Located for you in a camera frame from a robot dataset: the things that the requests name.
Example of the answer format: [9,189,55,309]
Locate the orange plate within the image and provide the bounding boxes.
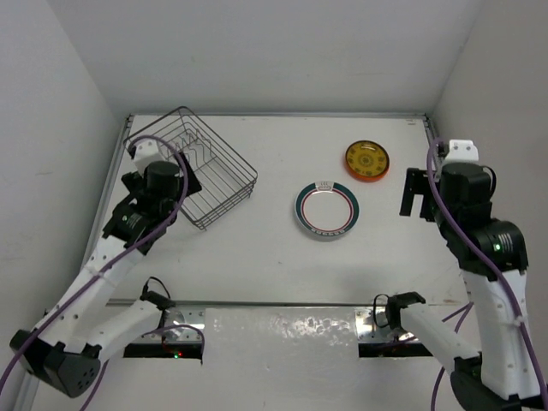
[343,140,390,184]

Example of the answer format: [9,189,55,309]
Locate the yellow patterned plate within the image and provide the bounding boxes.
[345,141,388,177]

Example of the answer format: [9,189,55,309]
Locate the dark wire dish rack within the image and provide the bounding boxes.
[123,106,258,230]

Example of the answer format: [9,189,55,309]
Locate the white plate teal rim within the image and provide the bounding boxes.
[294,181,360,241]

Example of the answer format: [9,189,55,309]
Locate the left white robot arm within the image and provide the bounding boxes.
[1,135,194,398]

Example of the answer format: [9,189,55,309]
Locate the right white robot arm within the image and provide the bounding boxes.
[384,140,547,410]

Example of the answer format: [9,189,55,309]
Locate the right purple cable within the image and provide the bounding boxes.
[426,139,548,411]

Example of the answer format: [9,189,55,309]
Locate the purple cable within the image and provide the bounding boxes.
[0,135,206,411]
[426,139,548,411]

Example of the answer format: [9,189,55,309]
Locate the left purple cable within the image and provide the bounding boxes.
[0,135,206,411]

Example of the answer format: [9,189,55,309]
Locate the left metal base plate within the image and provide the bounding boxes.
[121,302,205,344]

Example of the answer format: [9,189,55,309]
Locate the metal base plate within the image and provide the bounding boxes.
[354,306,419,344]
[121,302,205,344]

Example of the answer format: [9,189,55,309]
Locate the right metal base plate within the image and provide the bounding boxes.
[354,306,419,344]

